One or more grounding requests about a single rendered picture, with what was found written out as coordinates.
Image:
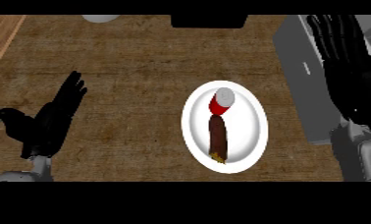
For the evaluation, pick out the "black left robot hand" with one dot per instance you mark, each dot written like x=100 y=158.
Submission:
x=48 y=120

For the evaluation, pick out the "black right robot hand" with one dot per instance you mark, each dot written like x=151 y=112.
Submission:
x=345 y=70

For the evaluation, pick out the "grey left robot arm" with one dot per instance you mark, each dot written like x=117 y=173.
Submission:
x=35 y=170

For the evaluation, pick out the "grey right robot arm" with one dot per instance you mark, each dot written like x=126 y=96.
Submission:
x=353 y=152

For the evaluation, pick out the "grey box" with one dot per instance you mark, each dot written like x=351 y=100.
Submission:
x=303 y=80

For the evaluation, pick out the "red can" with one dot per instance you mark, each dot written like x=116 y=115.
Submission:
x=223 y=101

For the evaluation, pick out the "white oval plate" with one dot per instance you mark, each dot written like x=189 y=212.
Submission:
x=244 y=129

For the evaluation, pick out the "black appliance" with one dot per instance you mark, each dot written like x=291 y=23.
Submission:
x=208 y=21

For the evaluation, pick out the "pale grey round object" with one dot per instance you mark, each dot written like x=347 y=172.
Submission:
x=101 y=18

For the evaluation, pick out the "brown elongated food item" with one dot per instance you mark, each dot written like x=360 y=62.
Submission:
x=219 y=138

